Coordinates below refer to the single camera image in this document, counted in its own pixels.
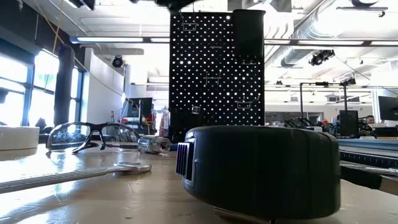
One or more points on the small chrome socket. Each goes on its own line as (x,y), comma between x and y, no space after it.
(196,109)

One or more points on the long chrome socket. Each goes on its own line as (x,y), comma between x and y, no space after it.
(154,144)

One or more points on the black tape measure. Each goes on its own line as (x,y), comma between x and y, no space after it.
(264,171)

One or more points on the clear black-framed safety glasses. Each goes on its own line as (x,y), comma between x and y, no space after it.
(93,125)

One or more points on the silver combination wrench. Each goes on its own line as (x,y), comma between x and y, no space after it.
(370,169)
(62,177)

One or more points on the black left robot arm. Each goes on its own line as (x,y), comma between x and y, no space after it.
(175,3)

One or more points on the black perforated pegboard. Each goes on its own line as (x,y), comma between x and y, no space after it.
(199,93)

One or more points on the double-prong metal pegboard hook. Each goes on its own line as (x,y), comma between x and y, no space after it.
(244,105)
(213,78)

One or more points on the black computer monitor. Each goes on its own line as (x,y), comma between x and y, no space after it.
(388,108)
(140,107)

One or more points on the small U-shaped metal hook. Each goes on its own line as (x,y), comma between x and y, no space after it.
(216,47)

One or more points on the pair of hanging wrenches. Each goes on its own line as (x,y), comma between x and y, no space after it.
(183,24)

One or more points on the black pegboard bin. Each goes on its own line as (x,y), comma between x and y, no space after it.
(248,34)

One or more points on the black background robot rig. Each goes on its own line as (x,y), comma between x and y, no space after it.
(301,102)

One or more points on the long ceiling light fixture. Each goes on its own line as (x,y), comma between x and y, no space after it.
(109,39)
(329,42)

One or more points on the black ceiling spotlight cluster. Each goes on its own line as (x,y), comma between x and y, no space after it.
(320,57)

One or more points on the black building pillar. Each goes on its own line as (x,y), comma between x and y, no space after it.
(63,93)

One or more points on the person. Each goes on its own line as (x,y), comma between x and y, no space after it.
(370,119)
(335,126)

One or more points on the small background black pegboard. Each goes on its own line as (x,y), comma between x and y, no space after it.
(348,123)

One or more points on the white masking tape roll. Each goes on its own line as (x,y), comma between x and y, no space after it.
(18,137)

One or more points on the black ceiling camera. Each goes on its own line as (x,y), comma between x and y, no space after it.
(348,81)
(117,61)

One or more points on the silver spiral air duct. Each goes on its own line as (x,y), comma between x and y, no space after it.
(298,53)

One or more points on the black aluminium table frame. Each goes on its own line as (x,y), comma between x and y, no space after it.
(373,160)

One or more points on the black ceiling lamp rail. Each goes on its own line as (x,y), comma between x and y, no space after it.
(363,2)

